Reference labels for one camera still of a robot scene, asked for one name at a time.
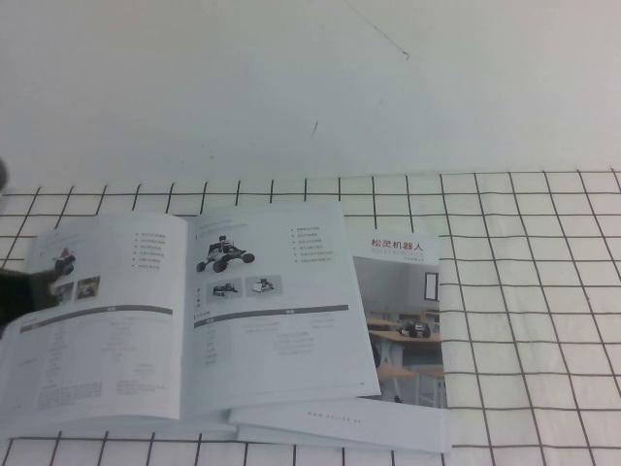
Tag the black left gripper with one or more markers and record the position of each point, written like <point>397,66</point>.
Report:
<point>13,296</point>

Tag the white product catalogue book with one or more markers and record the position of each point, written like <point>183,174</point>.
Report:
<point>233,349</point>

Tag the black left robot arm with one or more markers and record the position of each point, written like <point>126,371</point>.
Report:
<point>3,176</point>

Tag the closed catalogue with photo cover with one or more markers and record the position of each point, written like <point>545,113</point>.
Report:
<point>407,310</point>

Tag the white black-grid tablecloth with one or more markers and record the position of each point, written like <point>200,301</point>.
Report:
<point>524,301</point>

